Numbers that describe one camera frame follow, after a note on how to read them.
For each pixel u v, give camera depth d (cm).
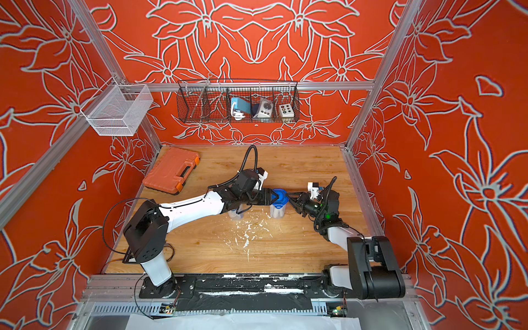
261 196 74
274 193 79
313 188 81
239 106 85
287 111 94
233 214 89
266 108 91
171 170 102
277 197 81
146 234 46
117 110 91
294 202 78
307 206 76
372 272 42
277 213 87
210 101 100
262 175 79
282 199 82
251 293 73
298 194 79
